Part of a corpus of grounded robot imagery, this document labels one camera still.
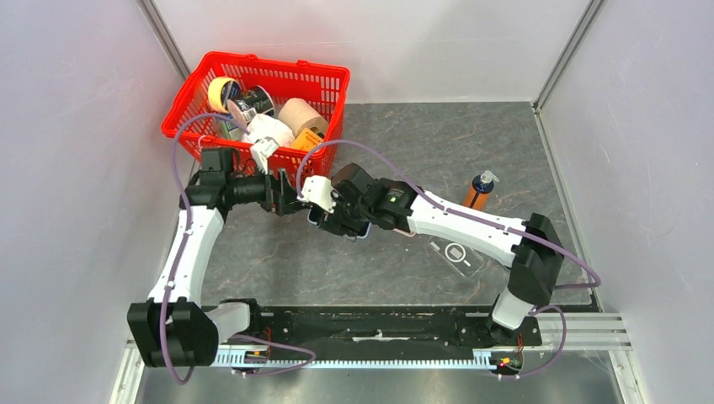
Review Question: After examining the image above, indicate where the white paper roll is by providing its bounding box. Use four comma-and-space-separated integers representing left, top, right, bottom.
241, 114, 295, 147

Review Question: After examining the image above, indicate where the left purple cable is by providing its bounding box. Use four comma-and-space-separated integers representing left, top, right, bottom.
158, 113, 317, 385

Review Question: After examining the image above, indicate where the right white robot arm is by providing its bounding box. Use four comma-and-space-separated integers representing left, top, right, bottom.
301, 163, 564, 344

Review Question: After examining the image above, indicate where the dark printed can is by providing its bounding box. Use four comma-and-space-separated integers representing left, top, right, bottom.
226, 86, 275, 127

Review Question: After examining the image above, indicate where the phone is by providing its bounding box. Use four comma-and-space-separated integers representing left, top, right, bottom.
307, 206, 371, 239

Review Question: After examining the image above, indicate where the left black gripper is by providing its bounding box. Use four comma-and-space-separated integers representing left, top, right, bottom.
225, 161, 311, 216

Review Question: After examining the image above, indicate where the white toothed cable duct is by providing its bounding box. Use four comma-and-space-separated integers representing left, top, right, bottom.
210, 348, 499, 371

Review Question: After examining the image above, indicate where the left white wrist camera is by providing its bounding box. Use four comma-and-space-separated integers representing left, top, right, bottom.
250, 136, 280, 174

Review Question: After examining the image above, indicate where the blue small box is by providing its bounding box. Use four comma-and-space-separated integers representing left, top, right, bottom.
215, 120, 242, 141

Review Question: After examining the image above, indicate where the pink phone case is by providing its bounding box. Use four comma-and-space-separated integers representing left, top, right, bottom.
393, 228, 417, 237

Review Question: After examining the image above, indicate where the yellow tape roll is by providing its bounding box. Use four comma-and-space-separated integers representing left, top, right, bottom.
207, 77, 242, 114

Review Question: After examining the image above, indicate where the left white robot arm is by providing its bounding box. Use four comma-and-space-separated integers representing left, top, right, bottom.
127, 147, 303, 368

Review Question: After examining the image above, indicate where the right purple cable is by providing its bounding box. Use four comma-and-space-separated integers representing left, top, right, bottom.
296, 139, 602, 380

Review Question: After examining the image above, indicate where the beige tape roll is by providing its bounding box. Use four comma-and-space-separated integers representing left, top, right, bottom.
278, 98, 328, 137

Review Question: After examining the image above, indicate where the orange small box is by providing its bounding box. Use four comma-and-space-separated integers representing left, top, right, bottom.
290, 127, 324, 152

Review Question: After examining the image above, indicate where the purple cable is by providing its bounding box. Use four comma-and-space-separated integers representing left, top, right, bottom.
158, 113, 317, 385
296, 139, 602, 380

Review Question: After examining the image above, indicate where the red plastic basket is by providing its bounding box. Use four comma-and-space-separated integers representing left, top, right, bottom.
161, 50, 351, 183

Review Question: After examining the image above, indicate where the orange bottle blue cap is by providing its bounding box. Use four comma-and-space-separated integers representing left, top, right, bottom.
461, 170, 500, 210

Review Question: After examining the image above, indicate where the clear phone case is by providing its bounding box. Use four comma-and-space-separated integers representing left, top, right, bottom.
428, 237, 486, 279

